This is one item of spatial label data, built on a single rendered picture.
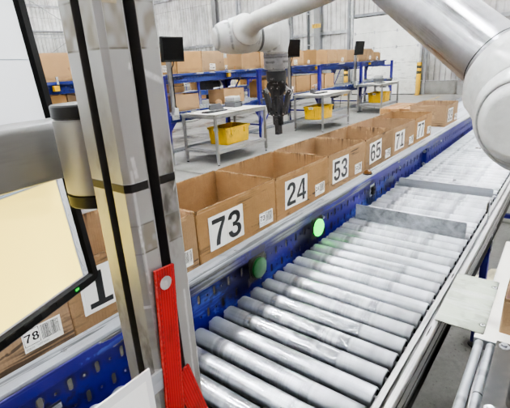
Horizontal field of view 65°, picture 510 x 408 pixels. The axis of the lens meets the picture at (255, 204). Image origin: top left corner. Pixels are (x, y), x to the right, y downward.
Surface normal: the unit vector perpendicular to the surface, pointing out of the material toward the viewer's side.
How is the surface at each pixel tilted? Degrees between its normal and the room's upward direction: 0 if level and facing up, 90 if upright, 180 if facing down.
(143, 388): 90
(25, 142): 90
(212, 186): 90
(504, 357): 0
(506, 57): 58
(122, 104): 90
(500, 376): 0
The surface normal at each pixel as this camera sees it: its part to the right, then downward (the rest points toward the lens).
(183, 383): 0.79, 0.16
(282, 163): -0.60, 0.29
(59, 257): 0.95, -0.02
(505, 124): -0.83, 0.25
